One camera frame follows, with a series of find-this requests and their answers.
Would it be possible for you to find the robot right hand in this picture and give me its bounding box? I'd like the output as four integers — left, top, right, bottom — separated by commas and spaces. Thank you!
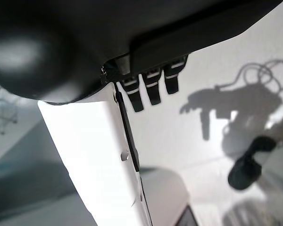
0, 0, 283, 226

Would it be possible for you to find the silver robot right leg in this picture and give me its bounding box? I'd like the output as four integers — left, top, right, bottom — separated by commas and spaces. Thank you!
227, 136, 283, 226

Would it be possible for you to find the metal frame rack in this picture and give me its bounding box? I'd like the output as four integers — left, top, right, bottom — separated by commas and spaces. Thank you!
0, 77, 19, 135

